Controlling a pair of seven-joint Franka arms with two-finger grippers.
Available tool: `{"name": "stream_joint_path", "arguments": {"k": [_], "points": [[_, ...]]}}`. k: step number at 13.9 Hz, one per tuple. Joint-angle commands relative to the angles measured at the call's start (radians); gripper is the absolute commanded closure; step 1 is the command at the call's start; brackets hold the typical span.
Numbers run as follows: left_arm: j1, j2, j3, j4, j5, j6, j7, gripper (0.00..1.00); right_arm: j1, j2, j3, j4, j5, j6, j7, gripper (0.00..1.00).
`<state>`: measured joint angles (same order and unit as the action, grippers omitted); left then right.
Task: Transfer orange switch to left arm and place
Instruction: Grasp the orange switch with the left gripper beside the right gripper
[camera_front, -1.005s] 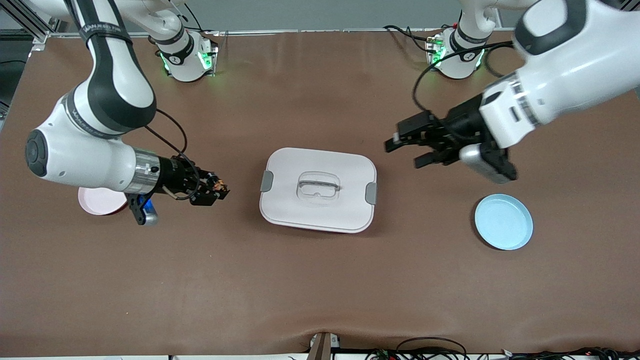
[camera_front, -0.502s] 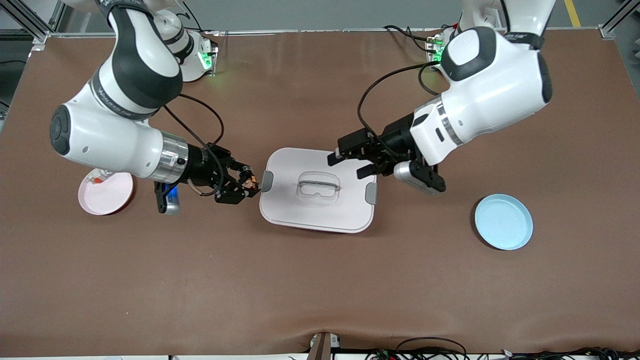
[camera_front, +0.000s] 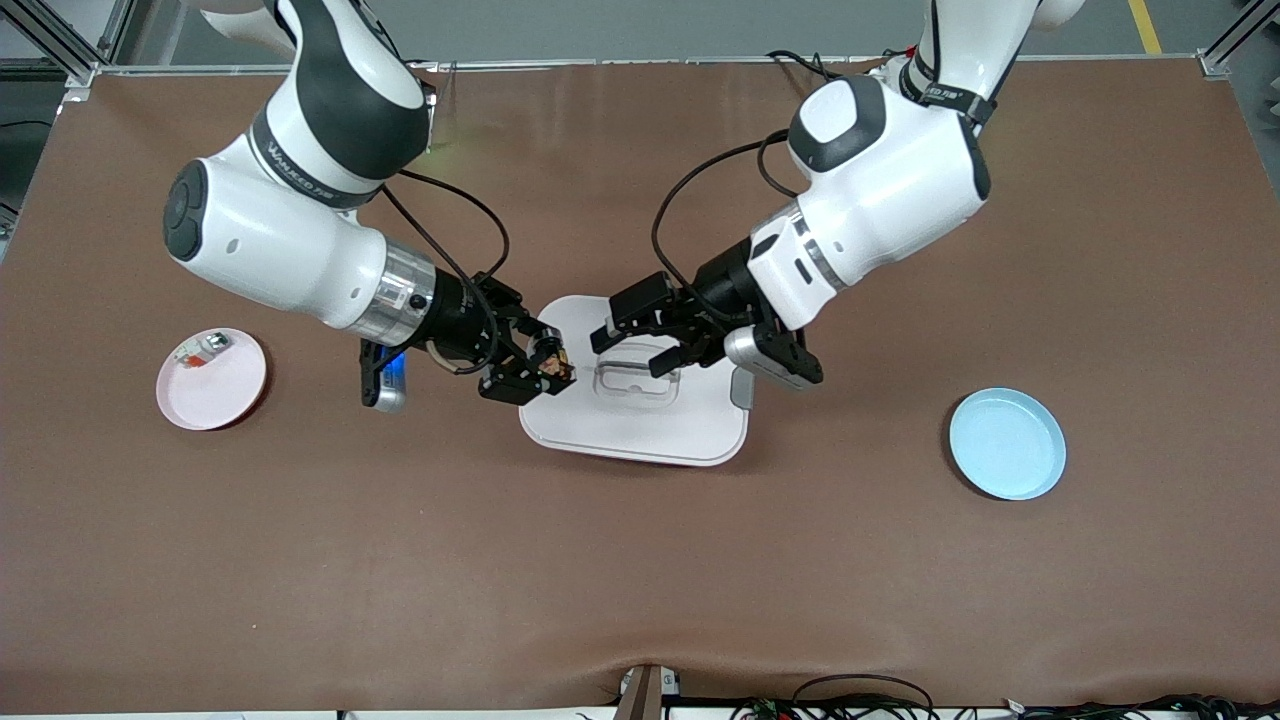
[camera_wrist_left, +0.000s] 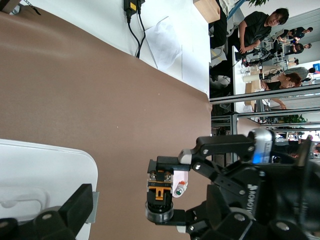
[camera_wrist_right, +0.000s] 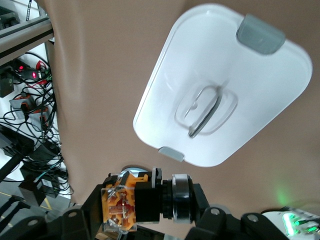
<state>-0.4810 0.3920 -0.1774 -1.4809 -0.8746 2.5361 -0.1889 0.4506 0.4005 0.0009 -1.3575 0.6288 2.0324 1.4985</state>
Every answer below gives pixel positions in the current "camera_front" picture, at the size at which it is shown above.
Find black base cable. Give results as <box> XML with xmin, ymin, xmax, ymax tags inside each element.
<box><xmin>767</xmin><ymin>50</ymin><xmax>843</xmax><ymax>83</ymax></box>

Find silver table edge rail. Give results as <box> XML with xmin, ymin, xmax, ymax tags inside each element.
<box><xmin>95</xmin><ymin>54</ymin><xmax>1206</xmax><ymax>77</ymax></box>

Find black cable loop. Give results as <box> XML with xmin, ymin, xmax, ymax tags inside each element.
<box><xmin>792</xmin><ymin>674</ymin><xmax>937</xmax><ymax>720</ymax></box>

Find aluminium frame strut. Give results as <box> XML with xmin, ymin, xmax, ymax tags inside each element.
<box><xmin>0</xmin><ymin>0</ymin><xmax>137</xmax><ymax>91</ymax></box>
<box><xmin>1200</xmin><ymin>0</ymin><xmax>1280</xmax><ymax>81</ymax></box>

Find white lidded box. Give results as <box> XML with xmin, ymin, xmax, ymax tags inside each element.
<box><xmin>518</xmin><ymin>294</ymin><xmax>756</xmax><ymax>469</ymax></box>

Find brown camera mount post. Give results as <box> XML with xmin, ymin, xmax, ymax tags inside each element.
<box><xmin>613</xmin><ymin>664</ymin><xmax>683</xmax><ymax>720</ymax></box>

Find tangled black cables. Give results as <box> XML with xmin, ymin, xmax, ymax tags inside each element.
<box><xmin>1000</xmin><ymin>694</ymin><xmax>1280</xmax><ymax>720</ymax></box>

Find pink round plate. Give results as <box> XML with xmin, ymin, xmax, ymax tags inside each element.
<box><xmin>156</xmin><ymin>327</ymin><xmax>269</xmax><ymax>432</ymax></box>

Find small white red switch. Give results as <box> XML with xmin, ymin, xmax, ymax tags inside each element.
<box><xmin>172</xmin><ymin>333</ymin><xmax>233</xmax><ymax>369</ymax></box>

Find light blue round plate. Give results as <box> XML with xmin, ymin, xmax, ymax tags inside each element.
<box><xmin>948</xmin><ymin>387</ymin><xmax>1068</xmax><ymax>502</ymax></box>

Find orange and black switch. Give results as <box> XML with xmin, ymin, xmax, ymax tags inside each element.
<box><xmin>528</xmin><ymin>335</ymin><xmax>577</xmax><ymax>387</ymax></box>

